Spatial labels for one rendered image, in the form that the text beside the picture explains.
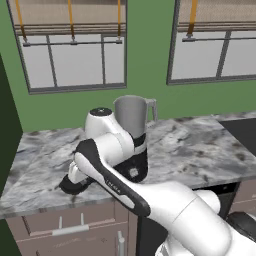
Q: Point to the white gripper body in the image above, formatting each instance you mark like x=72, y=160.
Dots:
x=77, y=174

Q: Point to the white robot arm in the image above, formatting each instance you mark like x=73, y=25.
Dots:
x=186, y=213

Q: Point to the black blender base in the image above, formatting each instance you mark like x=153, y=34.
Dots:
x=138, y=166

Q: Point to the brown drawer front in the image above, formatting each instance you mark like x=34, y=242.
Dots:
x=40, y=220
x=247, y=195

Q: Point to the brown cupboard door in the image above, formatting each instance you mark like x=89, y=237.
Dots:
x=66, y=245

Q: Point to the grey framed window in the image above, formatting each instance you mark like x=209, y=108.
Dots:
x=203, y=55
x=76, y=61

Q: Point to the black dishwasher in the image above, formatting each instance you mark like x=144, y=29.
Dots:
x=228, y=196

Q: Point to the beige roller blind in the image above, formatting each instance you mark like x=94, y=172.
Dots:
x=46, y=20
x=220, y=15

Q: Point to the black hob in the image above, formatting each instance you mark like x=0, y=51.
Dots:
x=241, y=133

